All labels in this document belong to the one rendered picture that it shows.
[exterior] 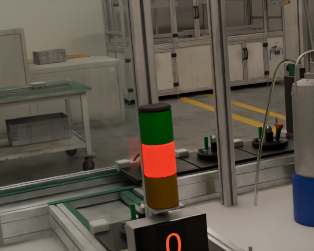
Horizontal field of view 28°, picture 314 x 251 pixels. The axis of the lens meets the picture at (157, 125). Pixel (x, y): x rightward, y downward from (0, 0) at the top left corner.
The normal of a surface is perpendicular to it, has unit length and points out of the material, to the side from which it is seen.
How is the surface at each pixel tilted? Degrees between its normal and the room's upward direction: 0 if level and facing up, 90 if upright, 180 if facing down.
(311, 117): 90
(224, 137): 90
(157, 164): 90
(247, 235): 0
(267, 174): 90
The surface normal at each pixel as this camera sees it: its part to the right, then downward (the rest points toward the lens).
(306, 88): -0.60, 0.01
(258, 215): -0.08, -0.98
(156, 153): -0.10, 0.20
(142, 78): 0.38, 0.15
